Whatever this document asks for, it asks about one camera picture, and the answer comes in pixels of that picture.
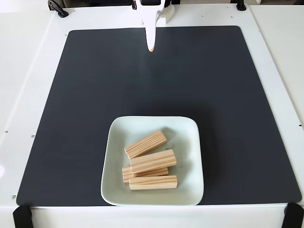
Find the large black table clamp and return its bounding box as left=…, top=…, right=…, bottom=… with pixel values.
left=47, top=0, right=69, bottom=19

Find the black rubber mat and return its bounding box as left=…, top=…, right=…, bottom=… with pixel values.
left=16, top=25, right=303, bottom=207

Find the grooved wooden block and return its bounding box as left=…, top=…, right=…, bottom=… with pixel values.
left=129, top=175, right=178, bottom=191
left=130, top=149, right=177, bottom=174
left=123, top=130, right=168, bottom=159
left=122, top=166, right=170, bottom=184

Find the black corner bracket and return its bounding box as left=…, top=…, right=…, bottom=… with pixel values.
left=12, top=205, right=33, bottom=228
left=282, top=203, right=304, bottom=228

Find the pale green square plate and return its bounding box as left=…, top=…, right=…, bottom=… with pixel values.
left=100, top=115, right=205, bottom=207

